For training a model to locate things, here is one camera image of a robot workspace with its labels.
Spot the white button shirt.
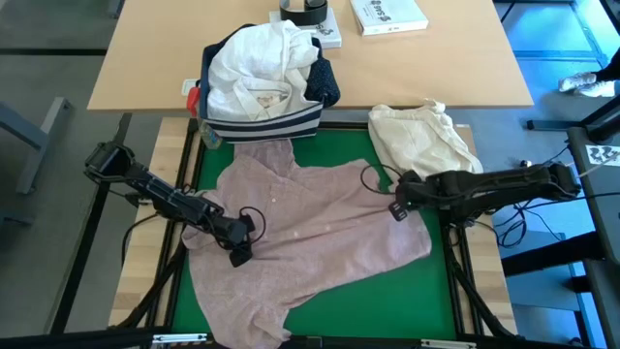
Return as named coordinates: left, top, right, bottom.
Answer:
left=206, top=18, right=321, bottom=122

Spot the grey side table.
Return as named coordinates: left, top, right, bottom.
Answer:
left=566, top=113, right=620, bottom=349

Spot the person's white shoe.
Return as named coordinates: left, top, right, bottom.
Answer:
left=558, top=71, right=598, bottom=93
left=578, top=79, right=616, bottom=100

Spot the cream shirt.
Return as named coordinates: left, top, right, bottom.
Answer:
left=367, top=99, right=484, bottom=183

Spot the navy dotted shirt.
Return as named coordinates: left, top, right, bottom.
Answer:
left=303, top=56, right=342, bottom=110

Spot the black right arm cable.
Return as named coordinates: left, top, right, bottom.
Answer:
left=359, top=163, right=403, bottom=196

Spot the white paper under tape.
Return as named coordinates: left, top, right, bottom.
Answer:
left=268, top=7, right=343, bottom=49

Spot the light wooden desk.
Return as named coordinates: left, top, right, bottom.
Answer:
left=86, top=0, right=534, bottom=113

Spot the pink button shirt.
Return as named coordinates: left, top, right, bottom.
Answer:
left=181, top=138, right=433, bottom=349

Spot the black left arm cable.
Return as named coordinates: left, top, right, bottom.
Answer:
left=239, top=206, right=267, bottom=243

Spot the black floor cable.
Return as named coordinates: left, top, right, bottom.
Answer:
left=483, top=191, right=620, bottom=249

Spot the clear plastic bottle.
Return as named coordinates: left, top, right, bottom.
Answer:
left=198, top=118, right=224, bottom=150

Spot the black desk leg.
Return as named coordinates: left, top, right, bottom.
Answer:
left=526, top=94, right=620, bottom=143

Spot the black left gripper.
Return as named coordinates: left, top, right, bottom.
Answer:
left=207, top=212, right=257, bottom=269

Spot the navy white striped laundry basket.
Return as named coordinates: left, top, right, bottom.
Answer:
left=198, top=23, right=325, bottom=144

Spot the white book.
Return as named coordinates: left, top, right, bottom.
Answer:
left=348, top=0, right=430, bottom=37

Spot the grey metal bench frame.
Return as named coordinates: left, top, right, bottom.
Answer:
left=0, top=96, right=73, bottom=227

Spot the person's leg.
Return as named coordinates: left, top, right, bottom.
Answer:
left=594, top=48, right=620, bottom=83

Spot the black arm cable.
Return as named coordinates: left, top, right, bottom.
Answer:
left=239, top=206, right=267, bottom=243
left=359, top=163, right=403, bottom=196

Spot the green table mat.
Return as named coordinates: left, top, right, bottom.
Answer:
left=171, top=126, right=459, bottom=339

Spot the black white marker sticker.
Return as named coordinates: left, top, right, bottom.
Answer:
left=584, top=143, right=620, bottom=168

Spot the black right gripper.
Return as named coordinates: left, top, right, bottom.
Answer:
left=388, top=169, right=437, bottom=223

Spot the black curved headband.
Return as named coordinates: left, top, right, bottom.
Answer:
left=278, top=0, right=328, bottom=27

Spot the black metal table frame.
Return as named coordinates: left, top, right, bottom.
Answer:
left=47, top=111, right=522, bottom=349

